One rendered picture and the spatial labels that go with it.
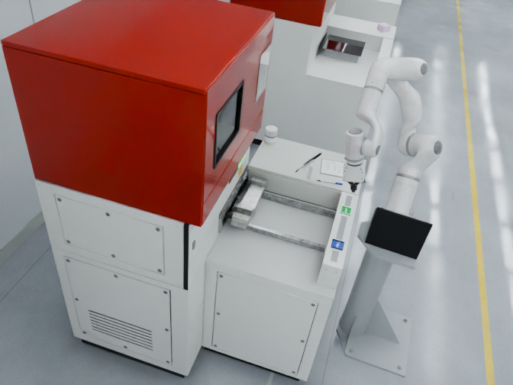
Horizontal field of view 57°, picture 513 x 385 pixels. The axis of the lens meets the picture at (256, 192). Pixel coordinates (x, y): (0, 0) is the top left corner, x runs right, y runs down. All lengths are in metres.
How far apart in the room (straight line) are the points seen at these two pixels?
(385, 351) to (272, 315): 0.96
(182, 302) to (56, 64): 1.15
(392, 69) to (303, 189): 0.79
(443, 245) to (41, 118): 3.06
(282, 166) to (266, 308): 0.79
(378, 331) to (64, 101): 2.26
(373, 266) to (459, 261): 1.37
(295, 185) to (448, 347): 1.47
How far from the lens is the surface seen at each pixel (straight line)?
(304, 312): 2.35
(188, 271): 2.07
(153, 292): 2.29
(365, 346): 3.13
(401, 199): 2.45
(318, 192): 2.61
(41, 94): 1.87
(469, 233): 4.22
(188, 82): 1.55
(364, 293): 2.82
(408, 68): 2.33
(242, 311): 2.48
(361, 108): 2.22
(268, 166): 2.63
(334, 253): 2.23
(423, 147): 2.44
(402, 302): 3.46
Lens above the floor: 2.52
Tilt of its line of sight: 40 degrees down
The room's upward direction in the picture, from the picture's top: 8 degrees clockwise
